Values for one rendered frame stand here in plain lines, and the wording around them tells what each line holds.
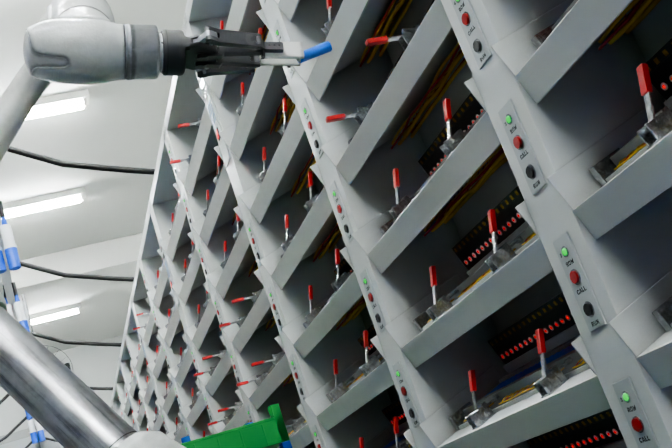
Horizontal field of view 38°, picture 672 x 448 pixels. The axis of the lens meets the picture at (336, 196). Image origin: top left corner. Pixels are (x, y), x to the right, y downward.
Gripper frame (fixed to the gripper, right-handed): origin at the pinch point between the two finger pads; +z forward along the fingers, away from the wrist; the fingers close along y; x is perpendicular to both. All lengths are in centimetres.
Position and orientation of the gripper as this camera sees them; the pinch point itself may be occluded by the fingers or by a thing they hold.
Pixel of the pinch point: (281, 53)
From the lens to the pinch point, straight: 168.3
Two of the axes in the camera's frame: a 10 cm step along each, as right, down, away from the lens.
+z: 9.6, -0.3, 2.7
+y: -2.4, 3.8, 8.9
